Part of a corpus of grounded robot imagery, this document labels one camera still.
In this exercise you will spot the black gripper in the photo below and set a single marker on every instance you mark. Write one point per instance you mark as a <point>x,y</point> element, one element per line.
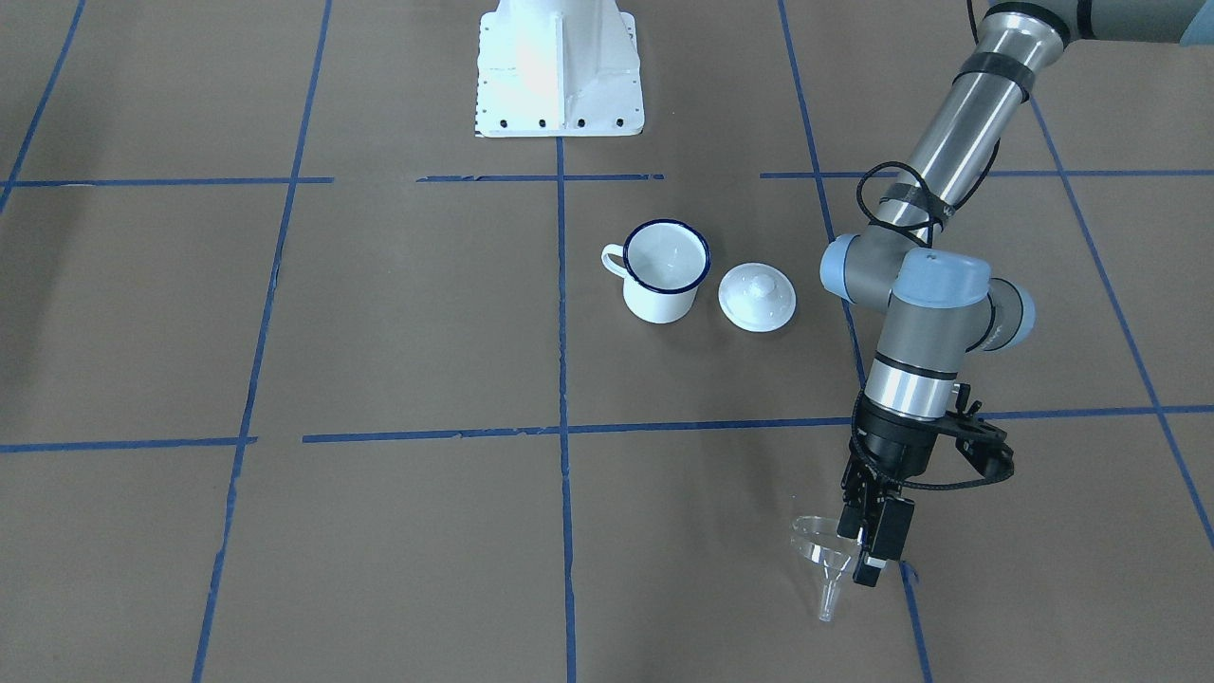
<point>892,449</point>

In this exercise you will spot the clear plastic funnel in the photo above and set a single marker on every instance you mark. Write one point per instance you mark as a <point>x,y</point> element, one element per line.
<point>832,558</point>

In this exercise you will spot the white enamel mug lid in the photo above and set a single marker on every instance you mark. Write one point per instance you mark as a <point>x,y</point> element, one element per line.
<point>757,297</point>

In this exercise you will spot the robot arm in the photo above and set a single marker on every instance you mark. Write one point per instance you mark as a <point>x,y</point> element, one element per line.
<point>940,305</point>

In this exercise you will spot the white enamel mug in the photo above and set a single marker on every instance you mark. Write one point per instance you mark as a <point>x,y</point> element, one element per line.
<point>661,264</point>

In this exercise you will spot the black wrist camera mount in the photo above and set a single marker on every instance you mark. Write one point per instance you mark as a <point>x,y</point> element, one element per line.
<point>980,442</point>

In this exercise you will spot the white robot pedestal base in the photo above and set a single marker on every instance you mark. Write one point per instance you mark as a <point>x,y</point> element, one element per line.
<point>558,69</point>

